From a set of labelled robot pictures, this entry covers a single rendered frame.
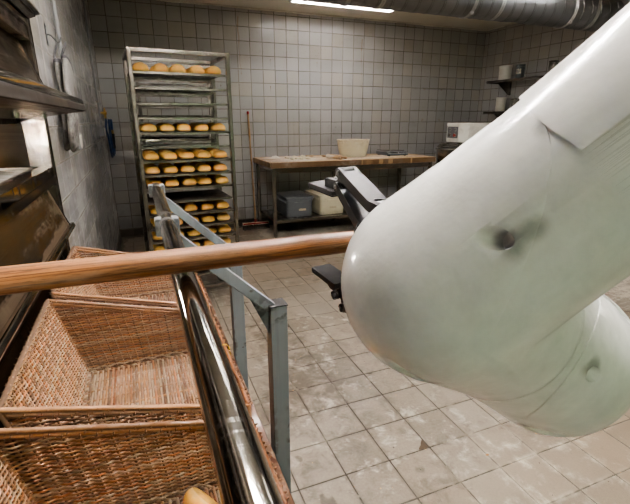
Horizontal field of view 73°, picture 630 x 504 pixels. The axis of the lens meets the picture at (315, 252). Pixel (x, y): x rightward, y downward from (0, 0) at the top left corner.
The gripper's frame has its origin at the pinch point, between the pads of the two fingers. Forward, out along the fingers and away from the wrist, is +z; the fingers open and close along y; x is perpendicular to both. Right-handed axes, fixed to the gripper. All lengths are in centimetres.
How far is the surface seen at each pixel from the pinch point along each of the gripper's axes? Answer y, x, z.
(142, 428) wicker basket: 42, -29, 24
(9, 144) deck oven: -4, -57, 149
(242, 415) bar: 1.4, -20.7, -28.7
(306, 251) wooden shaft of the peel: 1.5, -4.1, -2.8
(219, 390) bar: 1.2, -21.5, -25.7
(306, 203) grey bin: 106, 183, 410
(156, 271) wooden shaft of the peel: 0.7, -22.7, -1.8
